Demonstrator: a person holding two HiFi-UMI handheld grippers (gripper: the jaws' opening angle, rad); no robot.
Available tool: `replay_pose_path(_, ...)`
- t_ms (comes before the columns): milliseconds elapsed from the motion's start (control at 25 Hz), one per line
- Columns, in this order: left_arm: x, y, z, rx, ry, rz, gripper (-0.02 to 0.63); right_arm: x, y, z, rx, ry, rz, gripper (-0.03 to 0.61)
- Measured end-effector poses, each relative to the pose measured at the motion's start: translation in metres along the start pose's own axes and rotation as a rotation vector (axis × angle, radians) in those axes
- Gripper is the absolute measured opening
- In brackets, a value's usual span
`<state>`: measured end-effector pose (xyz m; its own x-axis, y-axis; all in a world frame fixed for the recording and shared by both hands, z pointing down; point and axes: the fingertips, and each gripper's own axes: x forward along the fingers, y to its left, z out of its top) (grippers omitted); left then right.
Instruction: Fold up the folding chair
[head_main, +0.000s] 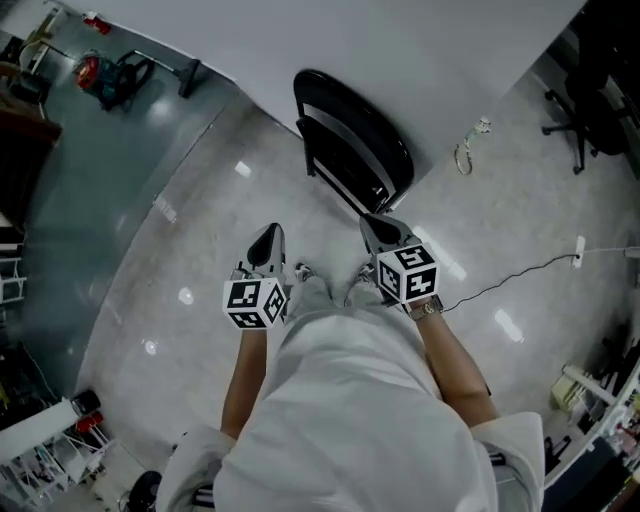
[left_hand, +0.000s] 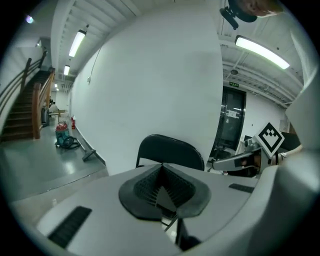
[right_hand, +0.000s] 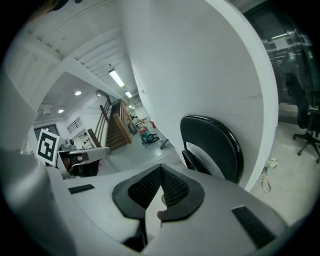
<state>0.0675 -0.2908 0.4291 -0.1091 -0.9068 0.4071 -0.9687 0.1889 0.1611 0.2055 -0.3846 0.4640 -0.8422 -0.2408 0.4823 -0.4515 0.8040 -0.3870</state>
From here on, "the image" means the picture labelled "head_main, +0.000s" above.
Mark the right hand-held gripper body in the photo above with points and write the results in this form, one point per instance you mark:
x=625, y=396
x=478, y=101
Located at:
x=407, y=275

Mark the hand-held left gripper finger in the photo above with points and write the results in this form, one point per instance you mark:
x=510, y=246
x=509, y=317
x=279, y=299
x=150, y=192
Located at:
x=276, y=255
x=256, y=255

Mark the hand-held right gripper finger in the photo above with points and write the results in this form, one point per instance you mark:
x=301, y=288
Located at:
x=372, y=237
x=395, y=232

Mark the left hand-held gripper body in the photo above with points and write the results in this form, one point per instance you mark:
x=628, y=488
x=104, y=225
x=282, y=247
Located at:
x=252, y=302

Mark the black folding chair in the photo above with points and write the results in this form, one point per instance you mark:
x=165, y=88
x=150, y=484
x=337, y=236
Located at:
x=350, y=145

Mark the person's left forearm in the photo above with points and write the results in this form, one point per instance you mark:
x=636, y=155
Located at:
x=247, y=380

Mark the person's right forearm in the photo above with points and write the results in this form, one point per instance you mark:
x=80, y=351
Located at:
x=455, y=370

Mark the person's left shoe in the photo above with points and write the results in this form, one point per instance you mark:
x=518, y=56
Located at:
x=303, y=272

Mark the person's shoe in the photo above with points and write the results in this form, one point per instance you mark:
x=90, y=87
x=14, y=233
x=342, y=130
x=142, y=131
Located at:
x=365, y=275
x=303, y=272

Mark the silver wristwatch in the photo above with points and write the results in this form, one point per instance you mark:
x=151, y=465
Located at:
x=425, y=309

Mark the person's right shoe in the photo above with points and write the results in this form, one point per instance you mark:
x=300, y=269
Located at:
x=365, y=275

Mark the person's grey trousers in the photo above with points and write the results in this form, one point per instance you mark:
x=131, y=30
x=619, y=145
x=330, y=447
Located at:
x=315, y=295

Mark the person's white shirt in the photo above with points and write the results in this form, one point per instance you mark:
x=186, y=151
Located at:
x=350, y=425

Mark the white power strip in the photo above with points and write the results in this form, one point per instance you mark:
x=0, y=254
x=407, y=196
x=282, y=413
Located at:
x=579, y=252

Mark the black waste bin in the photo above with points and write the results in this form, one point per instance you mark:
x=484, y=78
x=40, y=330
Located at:
x=86, y=402

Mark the red fire extinguisher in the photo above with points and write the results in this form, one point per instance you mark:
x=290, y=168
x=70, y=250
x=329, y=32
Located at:
x=90, y=421

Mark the white desk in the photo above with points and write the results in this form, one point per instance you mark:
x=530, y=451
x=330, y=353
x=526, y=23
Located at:
x=615, y=400

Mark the dark wooden cabinet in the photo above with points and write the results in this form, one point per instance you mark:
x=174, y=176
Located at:
x=25, y=160

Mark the white metal shelf rack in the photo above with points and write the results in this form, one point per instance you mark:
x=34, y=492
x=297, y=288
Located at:
x=30, y=470

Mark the small red box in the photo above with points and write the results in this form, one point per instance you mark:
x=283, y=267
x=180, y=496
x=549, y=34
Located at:
x=97, y=24

